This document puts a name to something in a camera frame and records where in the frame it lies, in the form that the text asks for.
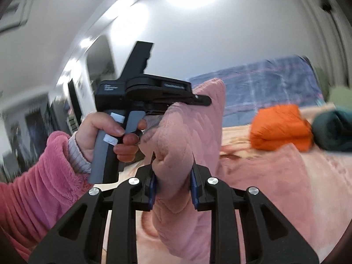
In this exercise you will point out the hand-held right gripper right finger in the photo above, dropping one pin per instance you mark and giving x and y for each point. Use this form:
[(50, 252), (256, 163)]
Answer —
[(194, 189)]

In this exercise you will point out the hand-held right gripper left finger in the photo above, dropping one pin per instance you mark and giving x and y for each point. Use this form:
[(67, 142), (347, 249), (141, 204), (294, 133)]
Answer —
[(152, 194)]

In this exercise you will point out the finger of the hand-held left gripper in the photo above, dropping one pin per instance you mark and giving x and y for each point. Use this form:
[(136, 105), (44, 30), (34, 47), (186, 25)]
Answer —
[(202, 100)]

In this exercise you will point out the pink quilted jacket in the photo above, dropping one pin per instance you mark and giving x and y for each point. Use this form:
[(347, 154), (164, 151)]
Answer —
[(176, 148)]

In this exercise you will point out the person's left forearm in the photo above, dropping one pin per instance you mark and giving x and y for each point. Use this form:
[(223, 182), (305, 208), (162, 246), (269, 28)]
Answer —
[(33, 189)]

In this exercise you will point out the person's left hand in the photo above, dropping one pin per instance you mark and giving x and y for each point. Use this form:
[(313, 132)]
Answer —
[(90, 134)]

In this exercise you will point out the blue plaid quilt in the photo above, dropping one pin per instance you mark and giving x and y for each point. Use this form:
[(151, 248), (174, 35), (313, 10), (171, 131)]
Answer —
[(264, 88)]

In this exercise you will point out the orange puffer jacket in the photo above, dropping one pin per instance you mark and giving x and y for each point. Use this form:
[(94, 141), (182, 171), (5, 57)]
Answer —
[(280, 128)]

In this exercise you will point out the teal folded garment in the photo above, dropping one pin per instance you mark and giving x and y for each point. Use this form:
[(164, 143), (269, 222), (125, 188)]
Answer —
[(334, 130)]

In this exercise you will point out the green pillow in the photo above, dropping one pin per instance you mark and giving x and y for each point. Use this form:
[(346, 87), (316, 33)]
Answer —
[(341, 97)]

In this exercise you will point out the white ribbed headboard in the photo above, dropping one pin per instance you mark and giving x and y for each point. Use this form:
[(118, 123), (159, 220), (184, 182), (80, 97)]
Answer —
[(339, 49)]

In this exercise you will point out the wall picture frame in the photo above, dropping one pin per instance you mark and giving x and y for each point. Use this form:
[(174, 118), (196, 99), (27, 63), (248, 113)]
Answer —
[(16, 8)]

